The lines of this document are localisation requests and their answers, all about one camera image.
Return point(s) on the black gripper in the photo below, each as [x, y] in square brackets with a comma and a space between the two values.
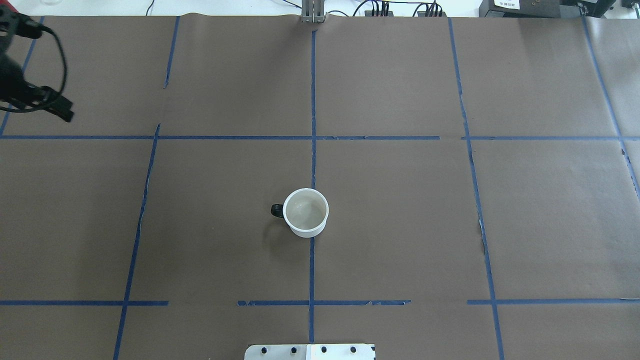
[11, 80]

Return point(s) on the white smiley face mug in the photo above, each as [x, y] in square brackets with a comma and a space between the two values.
[305, 211]

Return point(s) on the black power strip left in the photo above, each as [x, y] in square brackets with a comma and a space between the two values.
[379, 9]

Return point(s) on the black power strip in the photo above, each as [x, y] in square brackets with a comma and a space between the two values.
[429, 10]
[379, 9]

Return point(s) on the black power strip right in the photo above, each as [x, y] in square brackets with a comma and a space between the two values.
[429, 10]

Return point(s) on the black box with label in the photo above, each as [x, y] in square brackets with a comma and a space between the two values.
[548, 9]

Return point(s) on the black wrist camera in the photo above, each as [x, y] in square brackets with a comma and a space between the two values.
[21, 25]

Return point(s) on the grey aluminium frame post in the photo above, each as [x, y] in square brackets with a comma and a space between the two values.
[313, 11]

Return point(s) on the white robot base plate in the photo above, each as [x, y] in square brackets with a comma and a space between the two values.
[331, 351]

